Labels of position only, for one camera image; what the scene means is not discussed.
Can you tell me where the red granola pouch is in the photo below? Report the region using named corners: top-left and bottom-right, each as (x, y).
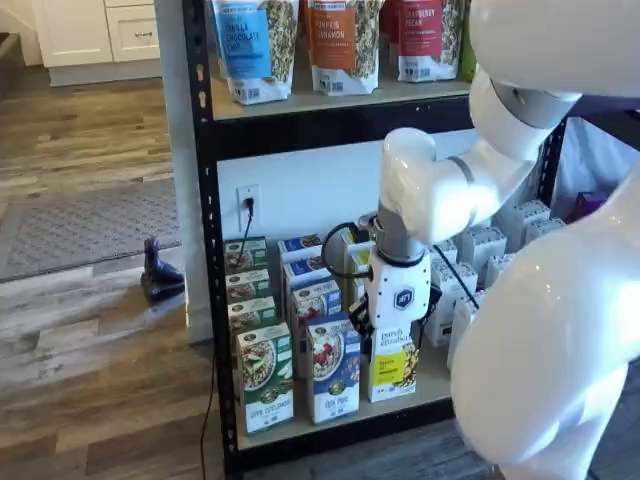
top-left (379, 0), bottom-right (401, 46)
top-left (394, 0), bottom-right (460, 84)

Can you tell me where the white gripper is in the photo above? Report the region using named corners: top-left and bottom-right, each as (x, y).
top-left (348, 247), bottom-right (444, 347)

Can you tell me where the white cabinet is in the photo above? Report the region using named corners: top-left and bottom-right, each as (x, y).
top-left (34, 0), bottom-right (162, 87)

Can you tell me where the blue granola pouch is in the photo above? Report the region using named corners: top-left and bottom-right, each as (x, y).
top-left (209, 0), bottom-right (301, 106)

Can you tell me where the white plastic sheet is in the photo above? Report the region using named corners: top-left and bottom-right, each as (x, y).
top-left (552, 117), bottom-right (640, 221)

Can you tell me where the grey floor rug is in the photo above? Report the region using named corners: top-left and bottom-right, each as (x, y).
top-left (0, 175), bottom-right (182, 284)

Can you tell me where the looped black gripper cable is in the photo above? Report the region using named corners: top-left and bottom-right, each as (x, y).
top-left (321, 222), bottom-right (374, 282)

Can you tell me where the white patterned box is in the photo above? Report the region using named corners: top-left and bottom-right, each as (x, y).
top-left (429, 239), bottom-right (460, 266)
top-left (427, 259), bottom-right (479, 349)
top-left (484, 252), bottom-right (517, 291)
top-left (523, 217), bottom-right (567, 246)
top-left (446, 298), bottom-right (482, 374)
top-left (459, 224), bottom-right (507, 266)
top-left (514, 199), bottom-right (551, 226)

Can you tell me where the black metal shelving unit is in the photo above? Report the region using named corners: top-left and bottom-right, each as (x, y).
top-left (182, 0), bottom-right (640, 474)

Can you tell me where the green and white cereal box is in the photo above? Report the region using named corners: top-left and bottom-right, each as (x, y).
top-left (223, 236), bottom-right (269, 275)
top-left (236, 322), bottom-right (295, 435)
top-left (224, 268), bottom-right (271, 304)
top-left (228, 295), bottom-right (278, 335)

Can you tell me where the blue and white cereal box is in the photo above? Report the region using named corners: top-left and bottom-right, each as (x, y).
top-left (277, 234), bottom-right (325, 269)
top-left (305, 312), bottom-right (362, 425)
top-left (282, 255), bottom-right (334, 301)
top-left (291, 279), bottom-right (342, 381)

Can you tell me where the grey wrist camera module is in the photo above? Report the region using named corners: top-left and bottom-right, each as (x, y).
top-left (357, 212), bottom-right (384, 249)

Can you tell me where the white wall outlet plate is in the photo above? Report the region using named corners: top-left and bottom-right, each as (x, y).
top-left (236, 184), bottom-right (261, 232)

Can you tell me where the brown furniture piece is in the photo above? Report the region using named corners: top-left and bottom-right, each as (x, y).
top-left (0, 32), bottom-right (26, 101)

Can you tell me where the dark purple floor toy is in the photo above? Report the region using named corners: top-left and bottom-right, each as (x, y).
top-left (141, 237), bottom-right (185, 303)

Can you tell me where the long black robot cable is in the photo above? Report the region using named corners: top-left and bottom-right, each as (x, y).
top-left (432, 243), bottom-right (481, 309)

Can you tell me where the black power cord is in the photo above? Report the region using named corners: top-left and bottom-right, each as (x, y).
top-left (198, 197), bottom-right (257, 480)

